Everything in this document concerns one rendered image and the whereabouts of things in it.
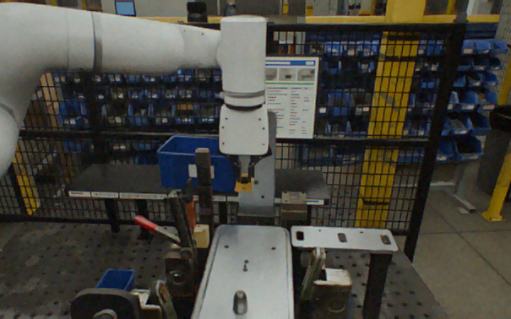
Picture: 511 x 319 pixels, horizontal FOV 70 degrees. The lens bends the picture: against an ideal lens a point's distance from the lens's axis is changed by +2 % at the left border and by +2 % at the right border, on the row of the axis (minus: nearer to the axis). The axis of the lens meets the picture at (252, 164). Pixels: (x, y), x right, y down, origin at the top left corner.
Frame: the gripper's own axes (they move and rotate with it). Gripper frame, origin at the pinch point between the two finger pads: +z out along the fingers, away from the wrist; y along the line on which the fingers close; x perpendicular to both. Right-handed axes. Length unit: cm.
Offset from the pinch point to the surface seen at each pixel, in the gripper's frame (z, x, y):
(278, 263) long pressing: 27.8, 3.2, 8.2
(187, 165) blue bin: 16.2, 36.4, -22.3
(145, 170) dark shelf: 25, 49, -42
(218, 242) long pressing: 27.8, 11.0, -8.6
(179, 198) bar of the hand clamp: 7.3, -0.2, -15.2
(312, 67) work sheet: -13, 55, 18
